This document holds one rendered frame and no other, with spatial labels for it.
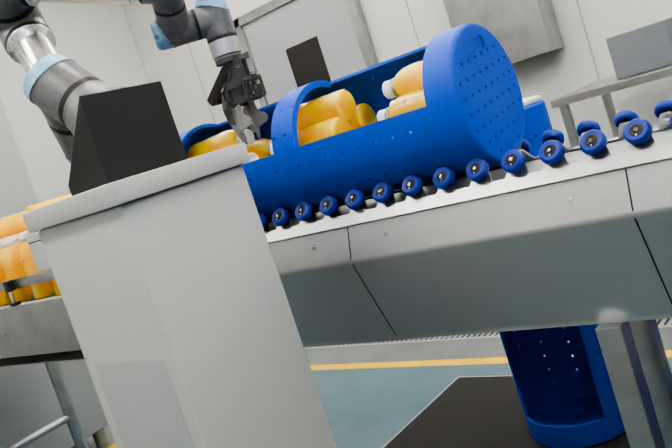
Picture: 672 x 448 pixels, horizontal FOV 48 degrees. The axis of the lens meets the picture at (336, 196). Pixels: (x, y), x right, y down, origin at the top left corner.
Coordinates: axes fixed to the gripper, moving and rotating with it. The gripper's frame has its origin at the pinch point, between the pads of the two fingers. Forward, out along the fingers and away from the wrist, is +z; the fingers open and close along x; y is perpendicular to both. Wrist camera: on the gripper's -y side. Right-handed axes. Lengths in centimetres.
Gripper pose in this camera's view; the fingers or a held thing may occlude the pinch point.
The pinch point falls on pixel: (248, 137)
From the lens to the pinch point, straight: 187.6
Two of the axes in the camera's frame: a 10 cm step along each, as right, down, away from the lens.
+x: 5.9, -2.6, 7.7
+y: 7.5, -1.9, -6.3
